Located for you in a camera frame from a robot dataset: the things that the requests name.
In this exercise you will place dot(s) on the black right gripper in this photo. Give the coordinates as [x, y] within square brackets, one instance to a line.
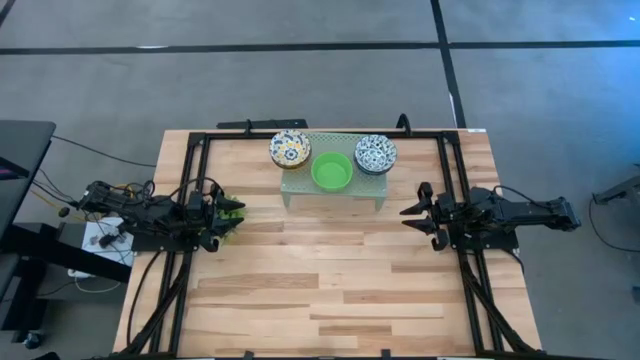
[452, 215]

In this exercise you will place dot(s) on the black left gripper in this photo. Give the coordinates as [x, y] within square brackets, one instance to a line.
[197, 215]

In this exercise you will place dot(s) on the teal patterned ceramic bowl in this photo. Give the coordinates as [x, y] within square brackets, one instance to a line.
[375, 154]

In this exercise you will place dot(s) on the yellow patterned ceramic bowl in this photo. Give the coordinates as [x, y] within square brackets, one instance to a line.
[290, 148]

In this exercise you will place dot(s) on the green plastic bowl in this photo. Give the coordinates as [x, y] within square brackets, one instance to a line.
[331, 172]

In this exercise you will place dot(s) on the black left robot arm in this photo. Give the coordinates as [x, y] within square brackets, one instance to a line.
[150, 212]

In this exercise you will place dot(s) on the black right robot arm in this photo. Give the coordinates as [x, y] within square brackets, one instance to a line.
[530, 212]

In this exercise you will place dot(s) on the artificial green plant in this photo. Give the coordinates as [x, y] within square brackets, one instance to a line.
[239, 216]

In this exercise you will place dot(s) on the green perforated metal shelf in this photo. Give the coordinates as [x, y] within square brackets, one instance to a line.
[367, 185]

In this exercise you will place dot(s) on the black curved clip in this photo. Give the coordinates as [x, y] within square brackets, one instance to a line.
[403, 122]

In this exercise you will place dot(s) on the black flat bar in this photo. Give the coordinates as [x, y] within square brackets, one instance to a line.
[270, 123]

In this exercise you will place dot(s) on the black desk stand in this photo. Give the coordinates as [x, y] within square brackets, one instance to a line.
[50, 250]

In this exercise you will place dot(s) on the black floor stand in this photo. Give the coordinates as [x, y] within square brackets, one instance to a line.
[620, 190]

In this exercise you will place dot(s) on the black desk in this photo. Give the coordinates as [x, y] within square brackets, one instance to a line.
[25, 150]

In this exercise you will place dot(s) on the black caster wheel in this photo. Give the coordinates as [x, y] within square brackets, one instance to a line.
[32, 341]

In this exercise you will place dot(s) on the black aluminium frame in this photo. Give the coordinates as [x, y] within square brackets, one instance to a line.
[240, 135]

